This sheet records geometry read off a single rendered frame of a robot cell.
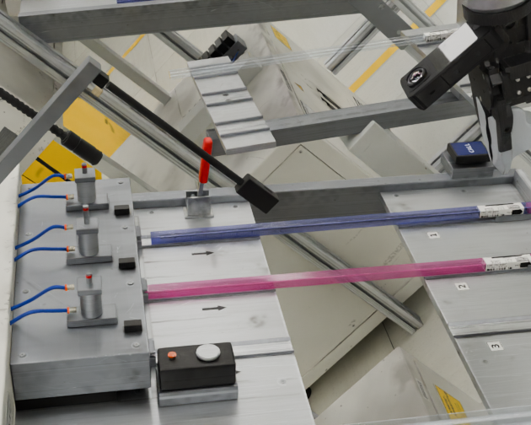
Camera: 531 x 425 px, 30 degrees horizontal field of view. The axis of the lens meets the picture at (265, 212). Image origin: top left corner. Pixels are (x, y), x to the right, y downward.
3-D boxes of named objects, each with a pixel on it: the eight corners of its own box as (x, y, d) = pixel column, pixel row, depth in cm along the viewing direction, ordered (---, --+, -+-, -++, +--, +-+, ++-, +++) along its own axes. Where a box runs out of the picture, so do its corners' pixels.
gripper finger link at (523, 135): (554, 174, 113) (548, 103, 108) (503, 189, 113) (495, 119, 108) (543, 160, 115) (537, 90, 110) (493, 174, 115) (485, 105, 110)
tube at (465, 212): (533, 207, 134) (534, 201, 133) (537, 213, 133) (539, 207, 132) (150, 239, 126) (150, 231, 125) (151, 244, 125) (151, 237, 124)
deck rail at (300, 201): (509, 205, 144) (516, 168, 141) (514, 212, 143) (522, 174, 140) (-1, 241, 133) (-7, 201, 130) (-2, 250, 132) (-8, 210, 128)
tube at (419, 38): (468, 32, 169) (468, 26, 168) (471, 35, 167) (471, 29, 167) (168, 76, 160) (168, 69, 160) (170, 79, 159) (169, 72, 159)
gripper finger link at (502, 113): (517, 155, 109) (510, 84, 104) (504, 159, 109) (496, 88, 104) (501, 135, 113) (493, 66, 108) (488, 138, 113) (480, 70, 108)
